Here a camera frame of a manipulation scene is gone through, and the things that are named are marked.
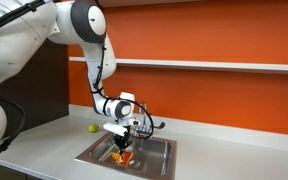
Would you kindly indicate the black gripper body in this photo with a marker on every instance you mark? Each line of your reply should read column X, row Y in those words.
column 122, row 142

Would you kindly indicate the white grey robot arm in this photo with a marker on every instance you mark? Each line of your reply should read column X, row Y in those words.
column 40, row 29

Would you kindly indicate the stainless steel sink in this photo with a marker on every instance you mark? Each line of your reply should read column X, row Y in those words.
column 153, row 158

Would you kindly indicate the chrome faucet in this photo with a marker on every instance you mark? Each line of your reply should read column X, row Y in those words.
column 144, row 117

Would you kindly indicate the green lime fruit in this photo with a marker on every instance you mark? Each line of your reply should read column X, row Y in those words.
column 92, row 128

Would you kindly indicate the dark brown tall cabinet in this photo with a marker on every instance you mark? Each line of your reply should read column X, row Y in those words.
column 41, row 87

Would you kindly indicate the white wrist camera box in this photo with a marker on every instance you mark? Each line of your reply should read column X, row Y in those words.
column 114, row 128

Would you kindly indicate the white lower wall shelf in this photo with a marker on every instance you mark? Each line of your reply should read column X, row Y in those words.
column 201, row 65

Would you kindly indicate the white wall shelf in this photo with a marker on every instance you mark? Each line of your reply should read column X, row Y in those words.
column 201, row 65
column 122, row 3

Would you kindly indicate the white upper wall shelf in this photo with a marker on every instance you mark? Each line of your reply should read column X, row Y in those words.
column 122, row 3

